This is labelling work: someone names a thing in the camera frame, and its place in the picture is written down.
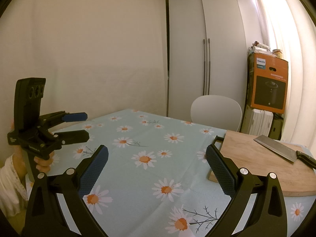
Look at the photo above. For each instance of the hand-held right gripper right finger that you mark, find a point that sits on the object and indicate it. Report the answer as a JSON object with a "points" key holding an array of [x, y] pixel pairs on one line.
{"points": [[221, 170]]}

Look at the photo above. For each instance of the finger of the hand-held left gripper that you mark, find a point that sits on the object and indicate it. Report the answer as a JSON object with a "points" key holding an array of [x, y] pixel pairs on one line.
{"points": [[75, 116], [74, 137]]}

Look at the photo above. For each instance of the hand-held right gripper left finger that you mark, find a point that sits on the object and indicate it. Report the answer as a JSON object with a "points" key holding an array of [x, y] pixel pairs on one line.
{"points": [[95, 169]]}

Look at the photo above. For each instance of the person's left hand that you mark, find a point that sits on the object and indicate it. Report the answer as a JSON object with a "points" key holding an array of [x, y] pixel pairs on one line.
{"points": [[43, 163]]}

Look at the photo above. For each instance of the wooden cutting board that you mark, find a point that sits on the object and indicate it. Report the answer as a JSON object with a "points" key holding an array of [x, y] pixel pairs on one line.
{"points": [[261, 167]]}

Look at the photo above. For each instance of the daisy print tablecloth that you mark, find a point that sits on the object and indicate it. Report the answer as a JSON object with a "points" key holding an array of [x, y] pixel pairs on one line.
{"points": [[148, 177]]}

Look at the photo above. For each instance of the white chair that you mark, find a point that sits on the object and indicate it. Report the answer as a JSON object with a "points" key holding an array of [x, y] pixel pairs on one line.
{"points": [[214, 111]]}

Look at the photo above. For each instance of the white radiator heater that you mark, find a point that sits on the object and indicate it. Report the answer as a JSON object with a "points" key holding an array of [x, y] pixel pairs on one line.
{"points": [[258, 122]]}

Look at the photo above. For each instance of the dark bag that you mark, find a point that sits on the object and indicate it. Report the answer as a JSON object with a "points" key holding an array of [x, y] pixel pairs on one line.
{"points": [[277, 127]]}

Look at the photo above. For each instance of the orange cardboard appliance box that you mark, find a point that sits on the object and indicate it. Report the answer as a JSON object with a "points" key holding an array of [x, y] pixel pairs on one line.
{"points": [[271, 84]]}

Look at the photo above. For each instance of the white wardrobe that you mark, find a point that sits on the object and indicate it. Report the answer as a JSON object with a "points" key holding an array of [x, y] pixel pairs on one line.
{"points": [[187, 54]]}

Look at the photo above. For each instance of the packets on cardboard box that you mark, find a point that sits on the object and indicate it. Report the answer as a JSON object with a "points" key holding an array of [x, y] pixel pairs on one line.
{"points": [[261, 48]]}

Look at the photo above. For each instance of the white curtain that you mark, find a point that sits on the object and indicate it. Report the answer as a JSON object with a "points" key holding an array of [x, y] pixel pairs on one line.
{"points": [[291, 29]]}

